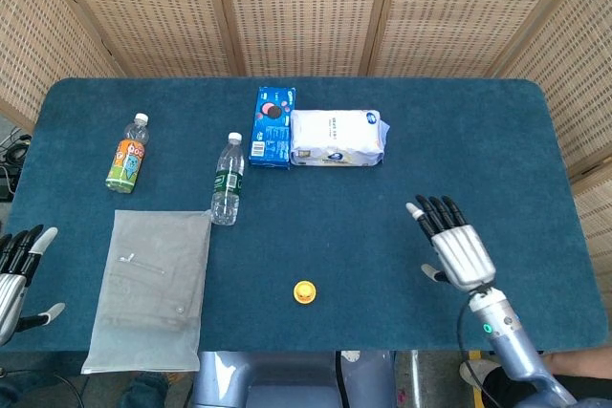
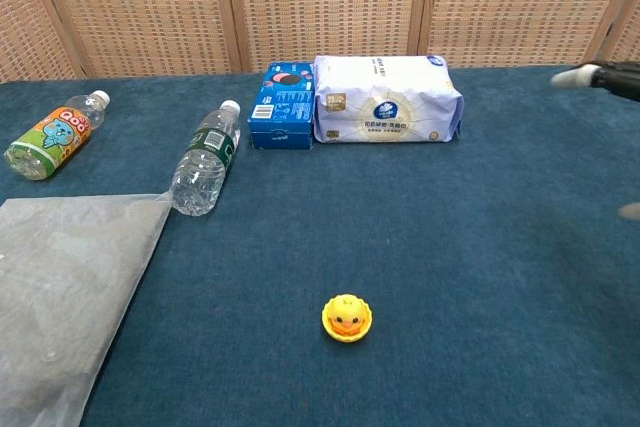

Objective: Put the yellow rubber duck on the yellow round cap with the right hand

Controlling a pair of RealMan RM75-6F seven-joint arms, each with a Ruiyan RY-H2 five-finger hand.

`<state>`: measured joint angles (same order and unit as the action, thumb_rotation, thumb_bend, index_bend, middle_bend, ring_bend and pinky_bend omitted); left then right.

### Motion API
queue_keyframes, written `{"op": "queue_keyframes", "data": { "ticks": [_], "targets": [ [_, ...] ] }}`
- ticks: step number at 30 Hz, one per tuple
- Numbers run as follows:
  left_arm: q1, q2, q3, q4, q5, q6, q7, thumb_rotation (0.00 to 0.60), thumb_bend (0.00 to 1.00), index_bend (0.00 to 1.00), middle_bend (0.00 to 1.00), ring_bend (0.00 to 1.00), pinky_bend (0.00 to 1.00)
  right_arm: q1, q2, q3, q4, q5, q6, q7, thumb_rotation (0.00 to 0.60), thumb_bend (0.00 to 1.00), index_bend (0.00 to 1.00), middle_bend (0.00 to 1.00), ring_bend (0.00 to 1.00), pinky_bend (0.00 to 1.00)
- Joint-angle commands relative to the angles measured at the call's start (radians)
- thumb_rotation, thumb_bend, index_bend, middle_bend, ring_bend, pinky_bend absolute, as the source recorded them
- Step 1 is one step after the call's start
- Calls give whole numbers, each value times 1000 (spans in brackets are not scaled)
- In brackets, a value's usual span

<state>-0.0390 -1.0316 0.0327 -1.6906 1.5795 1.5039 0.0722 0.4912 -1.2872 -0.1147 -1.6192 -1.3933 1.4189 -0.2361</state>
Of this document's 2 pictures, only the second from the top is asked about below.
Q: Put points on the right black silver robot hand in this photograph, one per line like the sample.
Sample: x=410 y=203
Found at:
x=615 y=76

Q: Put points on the small yellow rubber duck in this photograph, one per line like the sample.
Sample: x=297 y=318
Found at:
x=346 y=316

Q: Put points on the white tissue pack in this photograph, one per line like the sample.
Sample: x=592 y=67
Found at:
x=387 y=102

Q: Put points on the blue carpet table cover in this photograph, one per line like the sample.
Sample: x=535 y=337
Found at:
x=450 y=272

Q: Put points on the woven bamboo folding screen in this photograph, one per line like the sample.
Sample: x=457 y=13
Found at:
x=325 y=2

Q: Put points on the blue cookie box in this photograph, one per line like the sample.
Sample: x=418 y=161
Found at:
x=282 y=112

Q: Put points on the green label water bottle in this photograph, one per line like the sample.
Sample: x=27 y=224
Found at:
x=205 y=162

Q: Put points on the orange label drink bottle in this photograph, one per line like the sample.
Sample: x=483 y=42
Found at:
x=55 y=137

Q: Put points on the clear plastic zip bag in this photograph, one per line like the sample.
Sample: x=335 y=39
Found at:
x=65 y=297

